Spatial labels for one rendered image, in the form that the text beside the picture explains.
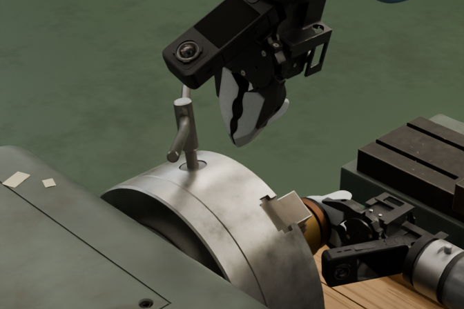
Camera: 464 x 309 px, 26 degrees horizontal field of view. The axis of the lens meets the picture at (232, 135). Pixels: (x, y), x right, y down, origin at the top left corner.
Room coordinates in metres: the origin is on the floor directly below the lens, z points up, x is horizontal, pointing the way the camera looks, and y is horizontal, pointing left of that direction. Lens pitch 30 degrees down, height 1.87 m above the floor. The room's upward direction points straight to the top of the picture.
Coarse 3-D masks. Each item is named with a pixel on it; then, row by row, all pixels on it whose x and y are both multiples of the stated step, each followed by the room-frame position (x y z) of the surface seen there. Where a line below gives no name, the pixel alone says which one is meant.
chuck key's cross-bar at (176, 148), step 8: (184, 88) 1.14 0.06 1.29; (184, 96) 1.11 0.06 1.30; (184, 120) 1.03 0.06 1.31; (184, 128) 0.99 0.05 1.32; (176, 136) 0.94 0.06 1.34; (184, 136) 0.94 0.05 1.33; (176, 144) 0.87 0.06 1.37; (168, 152) 0.83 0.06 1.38; (176, 152) 0.83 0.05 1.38; (168, 160) 0.83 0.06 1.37; (176, 160) 0.83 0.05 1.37
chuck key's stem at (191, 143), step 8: (176, 104) 1.05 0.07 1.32; (184, 104) 1.04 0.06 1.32; (176, 112) 1.05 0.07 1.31; (184, 112) 1.04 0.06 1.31; (192, 112) 1.05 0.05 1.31; (176, 120) 1.05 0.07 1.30; (192, 120) 1.04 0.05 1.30; (192, 128) 1.04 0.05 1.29; (192, 136) 1.04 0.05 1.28; (184, 144) 1.04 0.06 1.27; (192, 144) 1.04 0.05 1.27; (192, 152) 1.04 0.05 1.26; (192, 160) 1.04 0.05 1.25; (192, 168) 1.04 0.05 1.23
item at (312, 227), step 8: (304, 200) 1.15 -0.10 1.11; (312, 200) 1.15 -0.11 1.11; (312, 208) 1.14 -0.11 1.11; (320, 208) 1.14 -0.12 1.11; (312, 216) 1.12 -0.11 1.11; (320, 216) 1.13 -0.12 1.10; (328, 216) 1.14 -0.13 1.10; (312, 224) 1.11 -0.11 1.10; (320, 224) 1.12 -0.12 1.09; (328, 224) 1.13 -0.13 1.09; (304, 232) 1.09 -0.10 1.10; (312, 232) 1.10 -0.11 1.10; (320, 232) 1.12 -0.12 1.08; (328, 232) 1.12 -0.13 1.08; (312, 240) 1.10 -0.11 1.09; (320, 240) 1.11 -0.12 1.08; (328, 240) 1.13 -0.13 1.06; (312, 248) 1.09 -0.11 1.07
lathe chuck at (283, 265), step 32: (224, 160) 1.05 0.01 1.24; (192, 192) 0.98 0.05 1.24; (224, 192) 0.99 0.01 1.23; (256, 192) 1.00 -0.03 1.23; (224, 224) 0.94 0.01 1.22; (256, 224) 0.95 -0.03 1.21; (256, 256) 0.92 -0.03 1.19; (288, 256) 0.94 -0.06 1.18; (288, 288) 0.91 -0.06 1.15; (320, 288) 0.94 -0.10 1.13
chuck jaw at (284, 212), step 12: (264, 204) 0.99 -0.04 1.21; (276, 204) 0.99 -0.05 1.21; (288, 204) 1.02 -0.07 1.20; (300, 204) 1.02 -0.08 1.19; (276, 216) 0.98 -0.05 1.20; (288, 216) 0.99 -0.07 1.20; (300, 216) 1.01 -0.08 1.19; (276, 228) 0.97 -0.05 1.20; (288, 228) 0.97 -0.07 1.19; (300, 228) 1.04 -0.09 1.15
